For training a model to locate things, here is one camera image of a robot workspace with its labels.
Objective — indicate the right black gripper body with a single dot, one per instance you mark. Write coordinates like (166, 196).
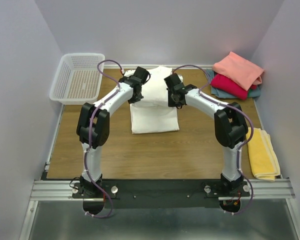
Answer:
(178, 104)

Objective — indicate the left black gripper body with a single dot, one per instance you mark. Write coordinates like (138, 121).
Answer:
(134, 102)

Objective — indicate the white floral t shirt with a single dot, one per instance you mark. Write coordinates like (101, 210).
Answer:
(152, 114)

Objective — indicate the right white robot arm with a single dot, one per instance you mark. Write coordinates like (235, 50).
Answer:
(230, 127)

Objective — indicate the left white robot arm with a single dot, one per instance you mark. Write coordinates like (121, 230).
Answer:
(93, 126)

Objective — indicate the folded red t shirt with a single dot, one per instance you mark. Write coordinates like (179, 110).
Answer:
(230, 86)

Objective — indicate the white plastic basket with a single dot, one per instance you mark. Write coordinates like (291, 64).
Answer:
(77, 79)

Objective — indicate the folded pink t shirt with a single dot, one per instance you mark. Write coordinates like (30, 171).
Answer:
(240, 70)

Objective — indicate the folded blue t shirt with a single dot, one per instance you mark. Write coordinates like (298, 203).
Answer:
(215, 92)

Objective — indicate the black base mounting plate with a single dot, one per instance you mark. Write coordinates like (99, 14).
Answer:
(158, 193)

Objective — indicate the yellow folded towel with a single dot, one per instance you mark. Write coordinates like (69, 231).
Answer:
(263, 160)

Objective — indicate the aluminium rail frame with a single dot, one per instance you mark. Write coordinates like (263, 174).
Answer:
(268, 213)

